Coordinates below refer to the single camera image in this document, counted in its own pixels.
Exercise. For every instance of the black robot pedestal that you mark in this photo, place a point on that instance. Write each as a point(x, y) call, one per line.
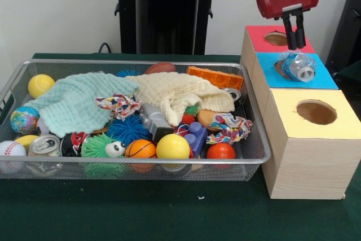
point(169, 12)

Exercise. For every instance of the wooden box with three holes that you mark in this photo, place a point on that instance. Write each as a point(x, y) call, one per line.
point(310, 167)

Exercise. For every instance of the crushed clear plastic bottle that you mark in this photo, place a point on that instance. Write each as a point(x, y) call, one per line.
point(296, 66)

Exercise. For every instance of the small orange basketball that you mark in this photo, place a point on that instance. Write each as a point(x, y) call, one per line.
point(140, 149)

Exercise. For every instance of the yellow ball with seam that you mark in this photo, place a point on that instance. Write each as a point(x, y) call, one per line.
point(41, 85)

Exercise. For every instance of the white baseball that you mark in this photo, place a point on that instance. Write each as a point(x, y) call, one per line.
point(11, 150)

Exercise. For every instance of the silver drink can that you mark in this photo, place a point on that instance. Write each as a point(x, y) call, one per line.
point(45, 143)

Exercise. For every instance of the green spiky toy with eyes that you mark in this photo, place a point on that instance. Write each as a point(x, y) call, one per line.
point(93, 148)

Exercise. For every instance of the smooth yellow ball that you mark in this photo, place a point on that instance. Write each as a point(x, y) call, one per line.
point(172, 146)

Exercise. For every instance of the cream waffle cloth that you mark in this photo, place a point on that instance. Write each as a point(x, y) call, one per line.
point(169, 88)

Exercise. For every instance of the globe print ball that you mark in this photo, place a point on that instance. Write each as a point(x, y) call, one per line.
point(24, 120)

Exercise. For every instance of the mint green waffle cloth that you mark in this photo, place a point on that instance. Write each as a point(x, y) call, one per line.
point(70, 100)

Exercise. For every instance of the red-orange ball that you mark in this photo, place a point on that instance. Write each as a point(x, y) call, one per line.
point(221, 152)

